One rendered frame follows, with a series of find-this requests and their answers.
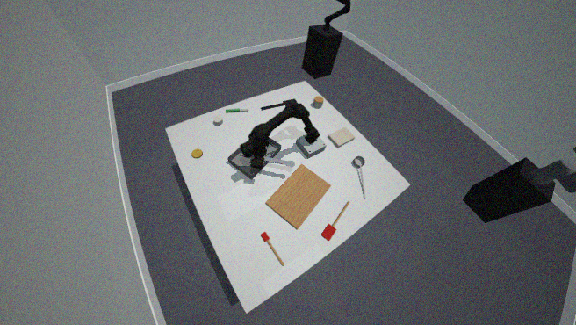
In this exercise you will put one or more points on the tan flat round disc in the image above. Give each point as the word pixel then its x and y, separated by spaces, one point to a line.
pixel 197 153

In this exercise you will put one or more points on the wooden board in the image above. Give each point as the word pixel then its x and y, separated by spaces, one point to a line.
pixel 298 196

